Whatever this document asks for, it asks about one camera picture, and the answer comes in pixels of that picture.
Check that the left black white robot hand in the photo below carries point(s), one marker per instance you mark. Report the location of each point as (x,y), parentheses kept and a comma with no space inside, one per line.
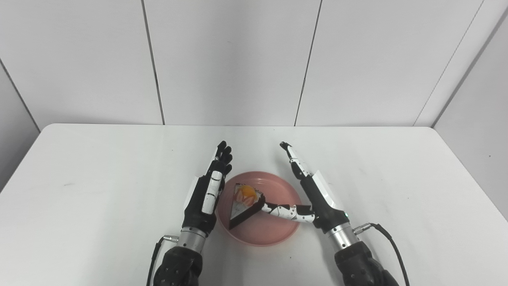
(206,198)

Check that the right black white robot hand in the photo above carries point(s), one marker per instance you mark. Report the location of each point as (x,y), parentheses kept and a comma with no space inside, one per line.
(317,198)

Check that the cake slice with fruit topping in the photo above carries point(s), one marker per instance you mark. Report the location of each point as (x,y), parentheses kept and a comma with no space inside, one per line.
(245,204)

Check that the pink round plate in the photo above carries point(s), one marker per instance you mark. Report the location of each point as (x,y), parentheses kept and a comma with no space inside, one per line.
(274,222)

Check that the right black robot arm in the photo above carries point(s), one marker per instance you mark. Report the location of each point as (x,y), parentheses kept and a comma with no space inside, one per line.
(359,258)

